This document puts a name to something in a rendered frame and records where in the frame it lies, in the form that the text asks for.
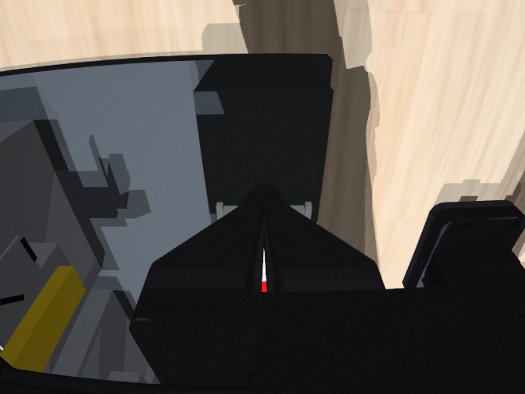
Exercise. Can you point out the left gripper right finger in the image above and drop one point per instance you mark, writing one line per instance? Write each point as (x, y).
(301, 256)

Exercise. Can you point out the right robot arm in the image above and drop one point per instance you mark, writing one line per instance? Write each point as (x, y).
(479, 251)

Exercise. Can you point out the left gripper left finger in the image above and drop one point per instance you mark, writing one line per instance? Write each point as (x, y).
(226, 254)

